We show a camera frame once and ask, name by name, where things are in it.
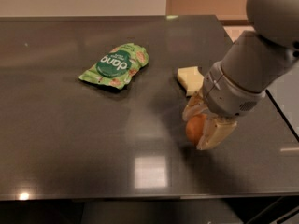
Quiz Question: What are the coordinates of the green rice chip bag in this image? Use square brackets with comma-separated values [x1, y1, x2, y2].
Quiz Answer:
[78, 43, 150, 90]

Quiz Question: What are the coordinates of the yellow sponge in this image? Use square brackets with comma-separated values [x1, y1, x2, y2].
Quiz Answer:
[177, 66, 204, 96]

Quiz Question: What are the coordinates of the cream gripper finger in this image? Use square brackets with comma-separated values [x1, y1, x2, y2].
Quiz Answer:
[196, 117, 237, 150]
[182, 91, 207, 121]

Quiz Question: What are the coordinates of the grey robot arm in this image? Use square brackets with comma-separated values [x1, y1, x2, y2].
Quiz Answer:
[182, 0, 299, 150]

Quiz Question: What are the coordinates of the orange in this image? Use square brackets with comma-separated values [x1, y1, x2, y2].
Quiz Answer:
[186, 114, 206, 146]

